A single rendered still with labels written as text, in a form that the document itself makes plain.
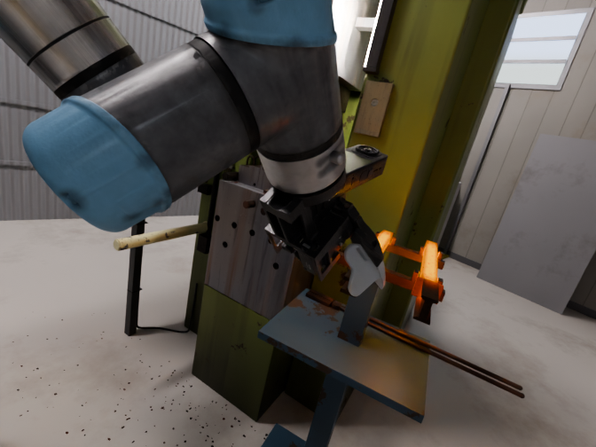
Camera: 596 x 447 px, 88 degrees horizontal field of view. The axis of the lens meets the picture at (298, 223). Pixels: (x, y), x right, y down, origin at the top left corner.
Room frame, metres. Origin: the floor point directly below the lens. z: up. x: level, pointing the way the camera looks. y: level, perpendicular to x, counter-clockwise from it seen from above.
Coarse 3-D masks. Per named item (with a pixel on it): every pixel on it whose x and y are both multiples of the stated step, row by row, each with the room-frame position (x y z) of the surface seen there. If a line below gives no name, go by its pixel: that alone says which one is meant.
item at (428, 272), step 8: (432, 248) 0.78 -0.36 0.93; (424, 256) 0.69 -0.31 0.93; (432, 256) 0.71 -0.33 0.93; (424, 264) 0.63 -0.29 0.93; (432, 264) 0.65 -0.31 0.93; (424, 272) 0.58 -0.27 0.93; (432, 272) 0.59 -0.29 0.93; (416, 280) 0.53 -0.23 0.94; (424, 280) 0.51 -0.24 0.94; (432, 280) 0.55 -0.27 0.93; (416, 288) 0.53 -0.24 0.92; (424, 288) 0.48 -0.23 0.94; (432, 288) 0.48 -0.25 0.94; (440, 288) 0.51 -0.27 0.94; (416, 296) 0.52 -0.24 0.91; (424, 296) 0.45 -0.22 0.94; (432, 296) 0.45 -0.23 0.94; (416, 304) 0.49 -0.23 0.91; (424, 304) 0.45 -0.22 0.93; (416, 312) 0.46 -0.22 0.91; (424, 312) 0.44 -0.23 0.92; (424, 320) 0.44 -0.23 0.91
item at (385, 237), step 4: (380, 232) 0.82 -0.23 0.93; (384, 232) 0.83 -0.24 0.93; (388, 232) 0.84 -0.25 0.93; (392, 232) 0.85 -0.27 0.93; (380, 236) 0.78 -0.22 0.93; (384, 236) 0.79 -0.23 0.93; (388, 236) 0.80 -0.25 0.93; (380, 240) 0.74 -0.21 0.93; (384, 240) 0.75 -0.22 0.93; (388, 240) 0.77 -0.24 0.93; (380, 244) 0.71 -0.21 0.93; (384, 244) 0.72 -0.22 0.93; (384, 248) 0.71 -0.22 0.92; (348, 272) 0.49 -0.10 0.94; (344, 276) 0.47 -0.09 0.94; (348, 276) 0.47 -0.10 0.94; (348, 280) 0.47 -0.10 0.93; (344, 284) 0.49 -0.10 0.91; (348, 284) 0.47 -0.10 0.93; (344, 288) 0.47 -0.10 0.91; (344, 292) 0.47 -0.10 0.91; (348, 292) 0.47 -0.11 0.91; (352, 296) 0.46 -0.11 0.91; (356, 296) 0.46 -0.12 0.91
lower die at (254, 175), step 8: (240, 168) 1.18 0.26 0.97; (248, 168) 1.16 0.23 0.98; (256, 168) 1.15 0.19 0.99; (240, 176) 1.18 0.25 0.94; (248, 176) 1.16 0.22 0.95; (256, 176) 1.14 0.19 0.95; (264, 176) 1.13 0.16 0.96; (248, 184) 1.16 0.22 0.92; (256, 184) 1.14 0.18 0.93; (264, 184) 1.13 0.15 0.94
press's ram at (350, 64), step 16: (336, 0) 1.09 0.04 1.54; (352, 0) 1.19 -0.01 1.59; (368, 0) 1.30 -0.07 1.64; (336, 16) 1.11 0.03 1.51; (352, 16) 1.21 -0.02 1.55; (368, 16) 1.33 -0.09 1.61; (352, 32) 1.24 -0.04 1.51; (368, 32) 1.37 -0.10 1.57; (336, 48) 1.15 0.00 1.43; (352, 48) 1.27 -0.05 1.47; (368, 48) 1.41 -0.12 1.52; (352, 64) 1.30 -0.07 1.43; (352, 80) 1.33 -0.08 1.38
